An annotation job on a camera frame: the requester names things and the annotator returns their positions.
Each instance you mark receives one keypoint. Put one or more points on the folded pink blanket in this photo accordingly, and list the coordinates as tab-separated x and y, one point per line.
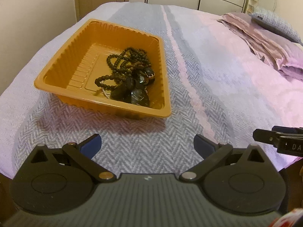
251	33

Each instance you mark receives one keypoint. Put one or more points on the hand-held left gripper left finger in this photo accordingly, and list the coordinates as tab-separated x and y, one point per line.
91	144

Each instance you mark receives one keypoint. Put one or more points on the grey checkered pillow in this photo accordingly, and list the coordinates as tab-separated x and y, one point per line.
277	21

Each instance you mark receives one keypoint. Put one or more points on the pink pillow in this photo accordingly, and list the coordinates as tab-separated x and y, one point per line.
291	54

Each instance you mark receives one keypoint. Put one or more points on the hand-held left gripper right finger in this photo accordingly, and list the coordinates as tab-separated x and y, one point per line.
203	145

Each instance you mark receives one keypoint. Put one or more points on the orange plastic tray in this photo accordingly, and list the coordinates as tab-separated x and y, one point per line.
71	52

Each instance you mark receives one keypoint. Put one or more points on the red and white cloth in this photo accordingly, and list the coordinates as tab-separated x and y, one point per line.
288	218

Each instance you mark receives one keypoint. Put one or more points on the small white shelf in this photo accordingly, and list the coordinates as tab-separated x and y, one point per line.
252	2

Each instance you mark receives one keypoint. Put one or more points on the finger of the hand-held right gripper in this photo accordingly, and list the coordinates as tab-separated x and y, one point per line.
265	136
286	129

